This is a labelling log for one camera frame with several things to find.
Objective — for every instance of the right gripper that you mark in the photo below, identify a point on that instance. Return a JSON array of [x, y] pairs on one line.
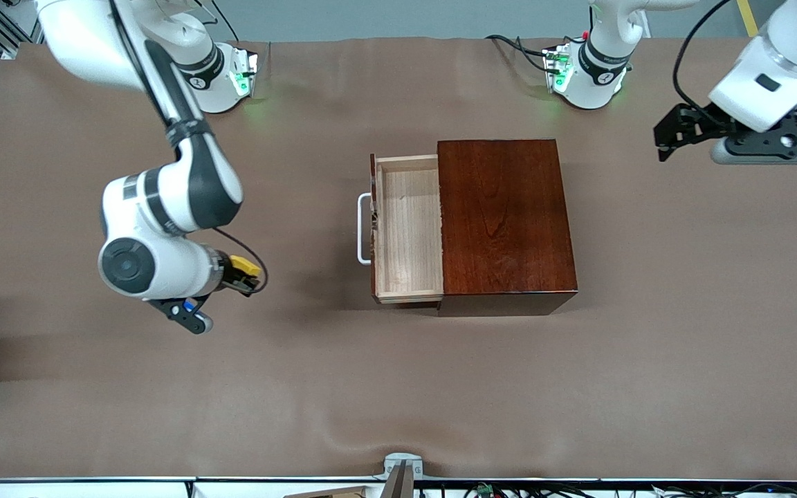
[[231, 278]]

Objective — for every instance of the grey metal camera bracket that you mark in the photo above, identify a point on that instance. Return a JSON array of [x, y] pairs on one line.
[[402, 460]]

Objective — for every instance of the white table edge rail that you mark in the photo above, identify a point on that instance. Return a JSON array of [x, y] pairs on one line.
[[94, 487]]

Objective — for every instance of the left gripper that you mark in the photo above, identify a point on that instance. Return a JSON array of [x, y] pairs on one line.
[[694, 122]]

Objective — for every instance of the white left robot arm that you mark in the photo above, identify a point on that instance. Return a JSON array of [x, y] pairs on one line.
[[602, 62]]

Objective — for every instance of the brown table cloth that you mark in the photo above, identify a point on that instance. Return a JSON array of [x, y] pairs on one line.
[[578, 387]]

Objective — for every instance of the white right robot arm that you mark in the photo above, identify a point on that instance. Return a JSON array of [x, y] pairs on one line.
[[163, 200]]

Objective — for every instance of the dark brown wooden cabinet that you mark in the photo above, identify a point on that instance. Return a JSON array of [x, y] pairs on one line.
[[502, 221]]

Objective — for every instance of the yellow cube block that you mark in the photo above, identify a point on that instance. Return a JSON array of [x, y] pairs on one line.
[[245, 264]]

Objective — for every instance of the brown cardboard piece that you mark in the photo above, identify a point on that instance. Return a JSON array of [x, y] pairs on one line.
[[336, 493]]

